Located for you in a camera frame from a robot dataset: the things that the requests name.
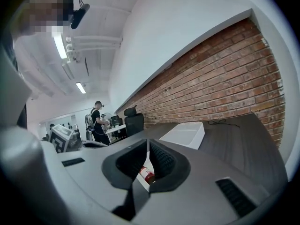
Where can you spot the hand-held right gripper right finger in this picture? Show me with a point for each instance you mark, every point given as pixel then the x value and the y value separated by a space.
pixel 199 191

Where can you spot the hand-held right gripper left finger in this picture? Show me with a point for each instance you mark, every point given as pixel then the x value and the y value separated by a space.
pixel 93 179

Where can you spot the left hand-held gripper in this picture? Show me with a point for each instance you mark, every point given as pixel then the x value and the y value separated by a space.
pixel 59 137

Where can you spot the red bottle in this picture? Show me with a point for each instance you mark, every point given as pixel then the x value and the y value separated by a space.
pixel 147 175

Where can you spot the white rectangular tray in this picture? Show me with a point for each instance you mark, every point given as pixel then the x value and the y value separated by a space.
pixel 185 133

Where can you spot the white desk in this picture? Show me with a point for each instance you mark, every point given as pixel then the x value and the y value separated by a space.
pixel 116 128

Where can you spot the black mesh office chair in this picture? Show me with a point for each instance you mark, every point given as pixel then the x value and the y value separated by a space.
pixel 134 123

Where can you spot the ceiling strip light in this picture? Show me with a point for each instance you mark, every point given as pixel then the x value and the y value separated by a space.
pixel 80 87
pixel 59 46

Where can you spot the dark grey table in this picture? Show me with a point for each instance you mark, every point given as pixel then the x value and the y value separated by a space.
pixel 234 144

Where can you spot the person's head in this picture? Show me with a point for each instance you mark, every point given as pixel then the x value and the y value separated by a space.
pixel 44 8

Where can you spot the black head-worn camera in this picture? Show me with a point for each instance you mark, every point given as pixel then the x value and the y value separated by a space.
pixel 79 15

